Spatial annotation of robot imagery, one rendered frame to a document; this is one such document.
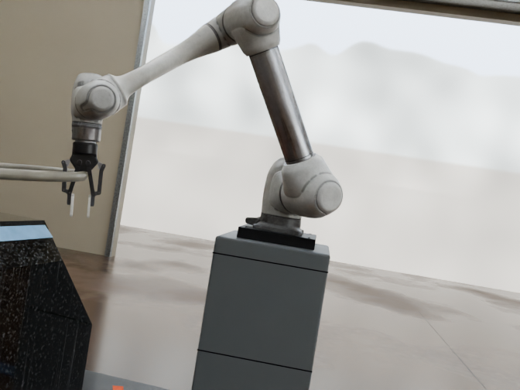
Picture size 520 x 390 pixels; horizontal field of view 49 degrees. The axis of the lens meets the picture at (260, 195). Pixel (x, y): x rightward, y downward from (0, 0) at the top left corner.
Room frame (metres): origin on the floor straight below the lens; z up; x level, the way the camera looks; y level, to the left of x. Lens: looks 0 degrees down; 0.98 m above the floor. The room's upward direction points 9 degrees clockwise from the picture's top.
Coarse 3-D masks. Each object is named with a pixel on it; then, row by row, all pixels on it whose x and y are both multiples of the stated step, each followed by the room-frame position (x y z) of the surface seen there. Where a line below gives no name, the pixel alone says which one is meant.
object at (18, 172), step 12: (0, 168) 1.49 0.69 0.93; (12, 168) 1.91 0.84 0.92; (24, 168) 1.92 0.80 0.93; (36, 168) 1.92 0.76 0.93; (48, 168) 1.91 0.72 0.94; (60, 168) 1.90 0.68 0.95; (24, 180) 1.52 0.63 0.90; (36, 180) 1.54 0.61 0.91; (48, 180) 1.56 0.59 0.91; (60, 180) 1.60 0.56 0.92; (72, 180) 1.64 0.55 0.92
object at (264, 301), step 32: (224, 256) 1.94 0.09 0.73; (256, 256) 1.93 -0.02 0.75; (288, 256) 1.92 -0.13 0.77; (320, 256) 1.90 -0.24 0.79; (224, 288) 1.94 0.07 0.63; (256, 288) 1.93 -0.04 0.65; (288, 288) 1.91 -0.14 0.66; (320, 288) 1.90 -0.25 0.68; (224, 320) 1.94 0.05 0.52; (256, 320) 1.92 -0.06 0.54; (288, 320) 1.91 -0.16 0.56; (224, 352) 1.93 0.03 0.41; (256, 352) 1.92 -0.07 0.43; (288, 352) 1.91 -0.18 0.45; (192, 384) 1.95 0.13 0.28; (224, 384) 1.93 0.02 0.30; (256, 384) 1.92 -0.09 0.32; (288, 384) 1.91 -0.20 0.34
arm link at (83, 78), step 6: (78, 78) 1.72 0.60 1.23; (84, 78) 1.71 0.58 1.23; (90, 78) 1.71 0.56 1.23; (78, 84) 1.71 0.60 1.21; (78, 90) 1.69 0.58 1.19; (72, 96) 1.71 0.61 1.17; (72, 102) 1.71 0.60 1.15; (72, 108) 1.71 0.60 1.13; (72, 114) 1.73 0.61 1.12; (78, 114) 1.69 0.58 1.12; (72, 120) 1.74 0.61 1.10; (78, 120) 1.72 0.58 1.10; (84, 120) 1.72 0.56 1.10; (90, 120) 1.71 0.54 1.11; (96, 120) 1.72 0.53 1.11; (102, 120) 1.77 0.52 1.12
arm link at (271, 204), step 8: (280, 160) 2.08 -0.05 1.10; (272, 168) 2.08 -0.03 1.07; (280, 168) 2.05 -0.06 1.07; (272, 176) 2.06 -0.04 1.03; (280, 176) 2.02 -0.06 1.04; (272, 184) 2.05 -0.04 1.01; (280, 184) 2.00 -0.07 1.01; (264, 192) 2.10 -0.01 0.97; (272, 192) 2.04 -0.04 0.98; (264, 200) 2.09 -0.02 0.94; (272, 200) 2.04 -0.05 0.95; (280, 200) 2.00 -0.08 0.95; (264, 208) 2.08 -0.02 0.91; (272, 208) 2.05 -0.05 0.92; (280, 208) 2.03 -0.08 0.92; (280, 216) 2.04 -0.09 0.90; (288, 216) 2.05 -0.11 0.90; (296, 216) 2.07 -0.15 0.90
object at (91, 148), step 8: (80, 144) 1.73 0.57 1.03; (88, 144) 1.73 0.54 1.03; (96, 144) 1.76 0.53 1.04; (72, 152) 1.75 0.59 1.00; (80, 152) 1.73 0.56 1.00; (88, 152) 1.74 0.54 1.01; (96, 152) 1.76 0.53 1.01; (72, 160) 1.75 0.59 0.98; (80, 160) 1.75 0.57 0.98; (88, 160) 1.76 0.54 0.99; (96, 160) 1.77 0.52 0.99; (80, 168) 1.76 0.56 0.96
